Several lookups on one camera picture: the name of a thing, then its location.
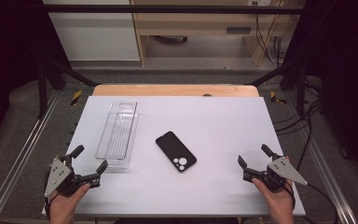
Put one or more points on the aluminium rail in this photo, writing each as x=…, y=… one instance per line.
x=32, y=143
x=318, y=155

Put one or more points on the black phone case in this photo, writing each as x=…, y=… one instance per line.
x=174, y=151

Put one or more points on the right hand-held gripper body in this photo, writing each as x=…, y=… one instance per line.
x=279, y=174

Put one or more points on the black frame bar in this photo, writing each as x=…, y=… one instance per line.
x=167, y=9

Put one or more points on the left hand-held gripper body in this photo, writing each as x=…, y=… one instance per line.
x=62, y=179

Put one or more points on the light wooden desk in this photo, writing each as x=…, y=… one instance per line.
x=199, y=23

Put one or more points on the black yellow tape marker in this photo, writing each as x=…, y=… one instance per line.
x=76, y=97
x=275, y=98

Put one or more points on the person's left hand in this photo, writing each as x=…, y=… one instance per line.
x=63, y=208

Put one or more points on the office chair base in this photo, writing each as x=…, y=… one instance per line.
x=171, y=39

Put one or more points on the person's right hand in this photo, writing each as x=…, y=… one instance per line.
x=278, y=205

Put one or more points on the white cabinet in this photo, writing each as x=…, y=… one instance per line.
x=96, y=34

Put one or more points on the black metal stand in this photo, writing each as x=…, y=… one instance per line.
x=300, y=90
x=43, y=90

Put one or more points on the clear plastic tray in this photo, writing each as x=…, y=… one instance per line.
x=118, y=133

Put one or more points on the black curtain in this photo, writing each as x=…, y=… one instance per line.
x=9, y=62
x=345, y=77

